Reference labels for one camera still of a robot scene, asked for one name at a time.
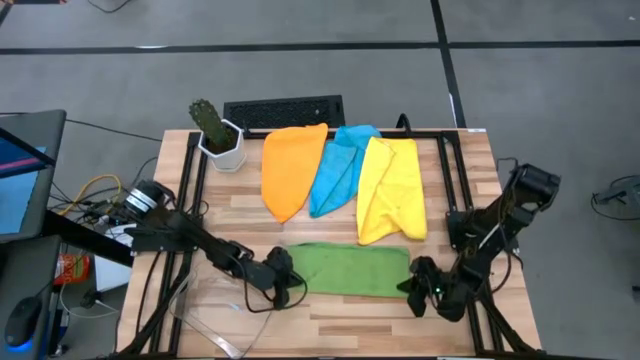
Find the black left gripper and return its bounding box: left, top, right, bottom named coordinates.
left=262, top=246, right=306, bottom=310

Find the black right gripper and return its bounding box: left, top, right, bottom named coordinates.
left=396, top=255, right=450, bottom=320

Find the green microfiber towel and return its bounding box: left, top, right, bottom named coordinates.
left=287, top=242, right=412, bottom=299

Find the yellow microfiber towel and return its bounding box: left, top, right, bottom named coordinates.
left=355, top=136, right=429, bottom=247

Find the orange microfiber towel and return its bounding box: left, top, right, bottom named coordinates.
left=260, top=122, right=330, bottom=225

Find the blue microfiber towel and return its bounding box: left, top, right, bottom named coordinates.
left=308, top=124, right=383, bottom=219

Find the clear plastic bin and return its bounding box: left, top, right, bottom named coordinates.
left=169, top=259, right=274, bottom=360

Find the white hexagonal plant pot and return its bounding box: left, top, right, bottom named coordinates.
left=197, top=118, right=247, bottom=174

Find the white box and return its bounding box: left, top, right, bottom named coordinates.
left=93, top=254, right=134, bottom=292

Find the green cactus plant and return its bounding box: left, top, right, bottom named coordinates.
left=188, top=98, right=236, bottom=151

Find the black computer mouse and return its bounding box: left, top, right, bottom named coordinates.
left=4, top=295, right=44, bottom=349

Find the dark monitor with blue screen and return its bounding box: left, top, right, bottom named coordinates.
left=0, top=109, right=67, bottom=245

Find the black aluminium table frame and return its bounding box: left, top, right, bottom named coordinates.
left=112, top=128, right=546, bottom=360

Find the yellow cable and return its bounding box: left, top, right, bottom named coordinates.
left=58, top=173, right=122, bottom=217

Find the black floor cable bundle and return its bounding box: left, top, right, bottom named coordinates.
left=591, top=174, right=640, bottom=222

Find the black thin floor cable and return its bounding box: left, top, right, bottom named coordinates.
left=64, top=118, right=164, bottom=144

